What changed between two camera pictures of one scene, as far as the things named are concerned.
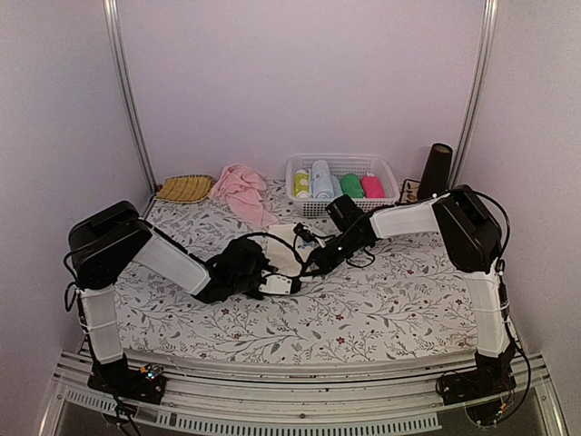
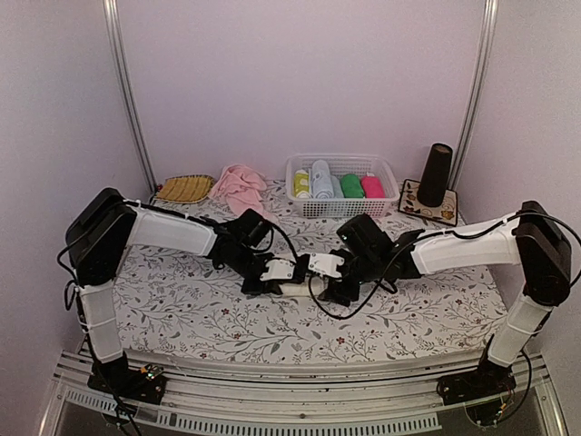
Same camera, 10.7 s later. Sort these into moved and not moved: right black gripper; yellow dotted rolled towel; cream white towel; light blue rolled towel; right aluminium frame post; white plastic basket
Moved: cream white towel; right black gripper
Not moved: white plastic basket; light blue rolled towel; yellow dotted rolled towel; right aluminium frame post
